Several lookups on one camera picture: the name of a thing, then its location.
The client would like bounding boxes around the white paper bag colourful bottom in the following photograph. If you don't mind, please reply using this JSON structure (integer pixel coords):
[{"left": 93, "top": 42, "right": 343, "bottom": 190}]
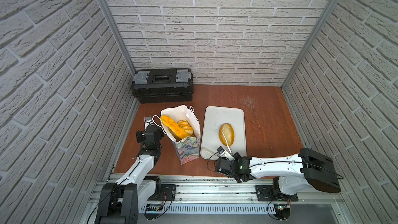
[{"left": 153, "top": 105, "right": 201, "bottom": 164}]

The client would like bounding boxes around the large oval crusty loaf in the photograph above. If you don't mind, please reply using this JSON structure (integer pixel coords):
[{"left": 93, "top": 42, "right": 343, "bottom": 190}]
[{"left": 218, "top": 123, "right": 235, "bottom": 146}]

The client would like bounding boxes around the long twisted bread top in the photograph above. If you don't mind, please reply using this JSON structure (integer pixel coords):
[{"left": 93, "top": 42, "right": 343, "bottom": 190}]
[{"left": 161, "top": 115, "right": 189, "bottom": 140}]

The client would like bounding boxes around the small rectangular golden loaf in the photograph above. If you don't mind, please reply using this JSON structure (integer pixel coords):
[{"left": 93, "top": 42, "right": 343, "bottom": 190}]
[{"left": 177, "top": 120, "right": 194, "bottom": 136}]

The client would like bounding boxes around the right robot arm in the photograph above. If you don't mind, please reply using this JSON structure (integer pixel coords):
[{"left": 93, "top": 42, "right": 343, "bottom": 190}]
[{"left": 201, "top": 134, "right": 343, "bottom": 196}]

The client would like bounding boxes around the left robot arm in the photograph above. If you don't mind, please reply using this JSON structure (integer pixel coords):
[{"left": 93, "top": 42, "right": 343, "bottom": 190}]
[{"left": 94, "top": 117, "right": 164, "bottom": 224}]

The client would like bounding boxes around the white rectangular tray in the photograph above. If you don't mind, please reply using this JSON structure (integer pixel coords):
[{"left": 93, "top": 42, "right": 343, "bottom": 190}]
[{"left": 200, "top": 106, "right": 247, "bottom": 160}]

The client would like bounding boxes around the black plastic toolbox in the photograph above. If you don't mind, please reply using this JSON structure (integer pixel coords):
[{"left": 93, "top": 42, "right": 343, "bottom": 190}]
[{"left": 132, "top": 68, "right": 194, "bottom": 104}]

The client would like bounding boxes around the right small circuit board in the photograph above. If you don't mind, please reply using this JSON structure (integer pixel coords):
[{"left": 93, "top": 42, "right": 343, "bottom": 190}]
[{"left": 274, "top": 204, "right": 291, "bottom": 221}]

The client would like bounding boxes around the small circuit board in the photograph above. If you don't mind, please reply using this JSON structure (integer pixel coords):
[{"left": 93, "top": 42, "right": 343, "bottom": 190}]
[
  {"left": 274, "top": 204, "right": 291, "bottom": 221},
  {"left": 144, "top": 204, "right": 166, "bottom": 220}
]

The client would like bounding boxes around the left small circuit board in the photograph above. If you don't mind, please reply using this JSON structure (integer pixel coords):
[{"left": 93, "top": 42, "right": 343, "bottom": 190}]
[{"left": 144, "top": 204, "right": 166, "bottom": 220}]

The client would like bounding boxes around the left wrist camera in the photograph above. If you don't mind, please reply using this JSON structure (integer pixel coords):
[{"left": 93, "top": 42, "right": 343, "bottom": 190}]
[{"left": 144, "top": 116, "right": 153, "bottom": 125}]

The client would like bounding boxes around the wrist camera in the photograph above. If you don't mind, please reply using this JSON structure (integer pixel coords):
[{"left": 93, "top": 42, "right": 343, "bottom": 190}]
[
  {"left": 144, "top": 116, "right": 153, "bottom": 125},
  {"left": 217, "top": 146, "right": 226, "bottom": 157}
]

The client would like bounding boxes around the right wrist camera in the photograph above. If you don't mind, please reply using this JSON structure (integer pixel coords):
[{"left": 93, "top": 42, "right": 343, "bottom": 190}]
[{"left": 217, "top": 146, "right": 226, "bottom": 157}]

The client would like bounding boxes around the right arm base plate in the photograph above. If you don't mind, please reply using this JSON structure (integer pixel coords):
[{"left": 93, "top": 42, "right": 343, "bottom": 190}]
[{"left": 255, "top": 185, "right": 299, "bottom": 202}]

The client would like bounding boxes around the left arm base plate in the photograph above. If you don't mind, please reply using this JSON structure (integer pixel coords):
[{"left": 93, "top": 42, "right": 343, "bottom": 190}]
[{"left": 148, "top": 184, "right": 176, "bottom": 201}]

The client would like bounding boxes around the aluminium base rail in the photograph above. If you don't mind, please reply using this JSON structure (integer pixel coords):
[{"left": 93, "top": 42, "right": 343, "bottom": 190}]
[{"left": 86, "top": 173, "right": 344, "bottom": 216}]

